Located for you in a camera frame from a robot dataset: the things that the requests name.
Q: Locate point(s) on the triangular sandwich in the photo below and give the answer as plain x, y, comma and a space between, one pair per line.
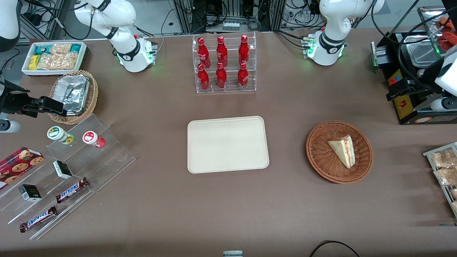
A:
344, 151

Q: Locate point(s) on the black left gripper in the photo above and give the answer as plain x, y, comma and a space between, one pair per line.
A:
418, 86

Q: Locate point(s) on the white plastic snack bin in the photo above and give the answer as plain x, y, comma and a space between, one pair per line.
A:
25, 69

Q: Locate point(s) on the red cookie box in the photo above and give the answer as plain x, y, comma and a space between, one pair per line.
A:
18, 166

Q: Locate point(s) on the stainless steel pan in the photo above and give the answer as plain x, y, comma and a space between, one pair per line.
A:
423, 54

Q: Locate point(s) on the large clear cracker bag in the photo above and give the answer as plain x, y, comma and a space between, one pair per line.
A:
59, 61

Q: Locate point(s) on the clear acrylic bottle rack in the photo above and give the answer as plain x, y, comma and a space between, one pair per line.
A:
230, 46

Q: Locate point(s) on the tray with snack bags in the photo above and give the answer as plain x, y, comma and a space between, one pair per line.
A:
428, 154

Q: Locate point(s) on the clear acrylic stepped shelf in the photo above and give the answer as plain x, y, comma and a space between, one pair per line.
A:
110, 160

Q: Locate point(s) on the thin black strut rod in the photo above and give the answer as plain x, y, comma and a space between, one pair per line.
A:
403, 18

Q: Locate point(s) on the red emergency stop knob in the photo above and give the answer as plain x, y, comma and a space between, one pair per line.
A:
392, 81

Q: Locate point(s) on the light tan wicker basket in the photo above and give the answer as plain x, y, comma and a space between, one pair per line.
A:
93, 96

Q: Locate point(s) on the green lid cup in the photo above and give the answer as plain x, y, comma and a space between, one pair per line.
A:
57, 133

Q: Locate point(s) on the teal snack packet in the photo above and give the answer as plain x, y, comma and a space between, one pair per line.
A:
43, 49
75, 48

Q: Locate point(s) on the red lid cup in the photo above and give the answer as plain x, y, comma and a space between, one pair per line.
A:
91, 138

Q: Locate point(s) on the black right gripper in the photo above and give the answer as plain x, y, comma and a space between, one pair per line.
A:
13, 100

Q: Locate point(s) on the Snickers chocolate bar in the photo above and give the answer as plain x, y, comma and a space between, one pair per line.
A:
38, 218
71, 190

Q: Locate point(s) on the small red switch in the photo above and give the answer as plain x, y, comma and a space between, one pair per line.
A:
403, 104

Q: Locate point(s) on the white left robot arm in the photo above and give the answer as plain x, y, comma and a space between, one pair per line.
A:
330, 21

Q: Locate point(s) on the red cola bottle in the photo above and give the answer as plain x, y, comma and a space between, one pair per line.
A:
221, 77
243, 77
244, 50
203, 53
221, 51
203, 79

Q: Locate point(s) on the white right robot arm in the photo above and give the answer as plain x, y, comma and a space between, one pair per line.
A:
125, 50

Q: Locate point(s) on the white power strip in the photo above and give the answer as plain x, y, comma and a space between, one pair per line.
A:
231, 26

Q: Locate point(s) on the silver foil container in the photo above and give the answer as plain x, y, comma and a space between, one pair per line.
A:
73, 93

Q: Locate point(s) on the small black box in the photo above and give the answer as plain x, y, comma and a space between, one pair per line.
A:
30, 193
63, 170

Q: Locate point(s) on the yellow snack packet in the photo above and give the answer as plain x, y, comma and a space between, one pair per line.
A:
34, 62

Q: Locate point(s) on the cream plastic tray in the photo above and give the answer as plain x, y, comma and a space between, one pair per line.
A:
228, 144

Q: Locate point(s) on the clear bag of pastries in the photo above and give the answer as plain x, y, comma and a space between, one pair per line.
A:
446, 176
454, 193
455, 206
442, 159

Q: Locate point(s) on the red sausage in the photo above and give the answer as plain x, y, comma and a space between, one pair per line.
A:
446, 22
449, 40

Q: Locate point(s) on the brown round wicker basket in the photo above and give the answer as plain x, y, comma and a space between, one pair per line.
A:
321, 157

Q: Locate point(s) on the black hot food display case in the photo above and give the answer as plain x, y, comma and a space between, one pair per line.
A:
404, 111

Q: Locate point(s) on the grey metal bracket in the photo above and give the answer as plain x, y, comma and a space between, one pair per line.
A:
232, 253

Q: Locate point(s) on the small clear cracker bag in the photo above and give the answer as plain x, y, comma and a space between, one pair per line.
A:
61, 48

